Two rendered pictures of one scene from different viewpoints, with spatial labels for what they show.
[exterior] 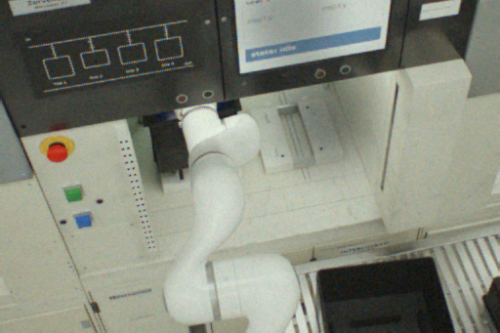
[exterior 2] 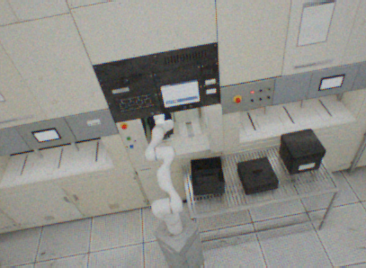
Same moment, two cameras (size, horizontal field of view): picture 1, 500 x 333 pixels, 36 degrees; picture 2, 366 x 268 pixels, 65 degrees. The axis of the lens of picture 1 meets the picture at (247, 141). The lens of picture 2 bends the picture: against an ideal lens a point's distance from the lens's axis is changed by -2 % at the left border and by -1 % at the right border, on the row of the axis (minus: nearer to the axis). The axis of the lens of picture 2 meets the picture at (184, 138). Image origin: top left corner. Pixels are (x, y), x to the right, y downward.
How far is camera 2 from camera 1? 0.95 m
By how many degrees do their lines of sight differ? 7
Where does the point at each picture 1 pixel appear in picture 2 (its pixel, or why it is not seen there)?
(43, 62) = (120, 104)
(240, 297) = (161, 154)
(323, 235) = (194, 153)
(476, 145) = (230, 127)
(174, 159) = not seen: hidden behind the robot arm
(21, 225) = (116, 147)
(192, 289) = (150, 152)
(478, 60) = (224, 103)
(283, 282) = (170, 151)
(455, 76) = (218, 107)
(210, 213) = (155, 136)
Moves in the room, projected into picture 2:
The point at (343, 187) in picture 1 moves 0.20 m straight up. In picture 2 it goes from (200, 141) to (199, 127)
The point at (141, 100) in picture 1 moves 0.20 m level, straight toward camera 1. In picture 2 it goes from (142, 113) to (145, 130)
